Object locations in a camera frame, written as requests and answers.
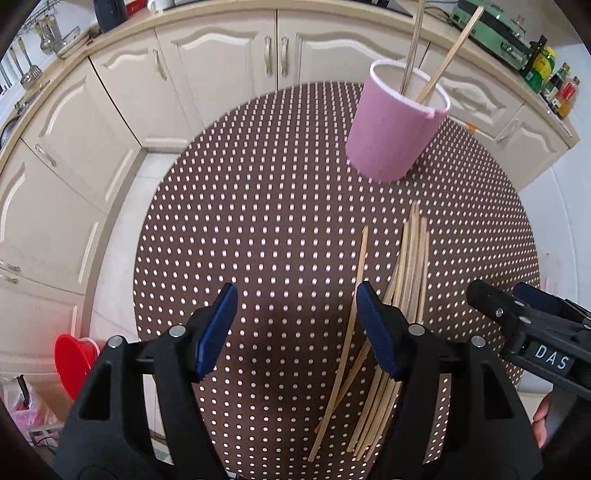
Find brown polka dot tablecloth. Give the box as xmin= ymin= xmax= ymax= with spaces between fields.
xmin=133 ymin=82 xmax=540 ymax=480

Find pink plastic bag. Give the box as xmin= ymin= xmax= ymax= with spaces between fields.
xmin=7 ymin=381 xmax=63 ymax=446

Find green countertop appliance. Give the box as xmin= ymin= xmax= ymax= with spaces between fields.
xmin=450 ymin=0 xmax=533 ymax=71

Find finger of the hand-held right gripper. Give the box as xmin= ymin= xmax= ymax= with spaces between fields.
xmin=513 ymin=282 xmax=591 ymax=331
xmin=465 ymin=279 xmax=539 ymax=355

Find beige kitchen countertop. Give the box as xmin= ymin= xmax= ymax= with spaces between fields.
xmin=0 ymin=0 xmax=581 ymax=153

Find green bottle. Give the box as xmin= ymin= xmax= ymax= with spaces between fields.
xmin=526 ymin=46 xmax=556 ymax=92

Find dark sauce bottle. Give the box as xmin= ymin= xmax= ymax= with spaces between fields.
xmin=541 ymin=64 xmax=572 ymax=101

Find cream kitchen cabinets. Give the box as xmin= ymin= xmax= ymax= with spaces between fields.
xmin=0 ymin=9 xmax=580 ymax=370

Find person's right hand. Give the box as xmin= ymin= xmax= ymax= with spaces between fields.
xmin=532 ymin=391 xmax=553 ymax=448

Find pink cup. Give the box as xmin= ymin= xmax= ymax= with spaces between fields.
xmin=346 ymin=59 xmax=452 ymax=184

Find red plastic bowl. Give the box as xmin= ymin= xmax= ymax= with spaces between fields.
xmin=54 ymin=334 xmax=101 ymax=400

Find wooden chopstick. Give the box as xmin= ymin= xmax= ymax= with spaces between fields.
xmin=400 ymin=0 xmax=426 ymax=93
xmin=307 ymin=225 xmax=369 ymax=462
xmin=416 ymin=6 xmax=485 ymax=104

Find pile of wooden chopsticks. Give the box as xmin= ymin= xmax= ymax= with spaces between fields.
xmin=316 ymin=200 xmax=431 ymax=460

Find metal ladle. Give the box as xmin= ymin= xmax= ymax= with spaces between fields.
xmin=38 ymin=17 xmax=62 ymax=55

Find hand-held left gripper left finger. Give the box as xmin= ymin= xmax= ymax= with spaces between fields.
xmin=53 ymin=282 xmax=239 ymax=480

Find orange sauce bottle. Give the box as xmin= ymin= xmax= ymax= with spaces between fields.
xmin=555 ymin=76 xmax=581 ymax=119

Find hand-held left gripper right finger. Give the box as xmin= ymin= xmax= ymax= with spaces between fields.
xmin=357 ymin=281 xmax=544 ymax=480

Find dark kettle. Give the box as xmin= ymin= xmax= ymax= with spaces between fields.
xmin=93 ymin=0 xmax=129 ymax=32

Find metal slotted spatula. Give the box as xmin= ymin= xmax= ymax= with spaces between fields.
xmin=17 ymin=38 xmax=41 ymax=86

